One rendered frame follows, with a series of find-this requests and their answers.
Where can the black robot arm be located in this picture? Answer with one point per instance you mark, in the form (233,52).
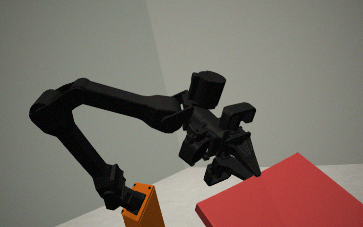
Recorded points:
(52,113)

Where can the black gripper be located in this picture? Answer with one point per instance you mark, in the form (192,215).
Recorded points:
(233,140)

